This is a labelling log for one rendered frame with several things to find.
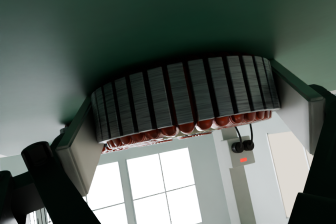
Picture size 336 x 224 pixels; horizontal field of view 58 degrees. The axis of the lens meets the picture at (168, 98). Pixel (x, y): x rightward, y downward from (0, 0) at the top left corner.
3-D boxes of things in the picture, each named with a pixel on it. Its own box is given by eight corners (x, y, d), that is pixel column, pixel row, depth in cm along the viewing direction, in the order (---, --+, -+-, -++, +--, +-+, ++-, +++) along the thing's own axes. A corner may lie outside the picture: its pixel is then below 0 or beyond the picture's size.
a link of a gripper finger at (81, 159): (88, 197, 15) (73, 200, 15) (109, 130, 22) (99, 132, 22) (69, 146, 14) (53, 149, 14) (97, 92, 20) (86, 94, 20)
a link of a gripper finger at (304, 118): (309, 100, 13) (326, 97, 13) (262, 59, 20) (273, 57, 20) (311, 157, 14) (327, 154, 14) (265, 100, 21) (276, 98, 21)
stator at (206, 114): (55, 77, 14) (66, 156, 14) (294, 28, 14) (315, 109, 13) (116, 103, 25) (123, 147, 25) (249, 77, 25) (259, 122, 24)
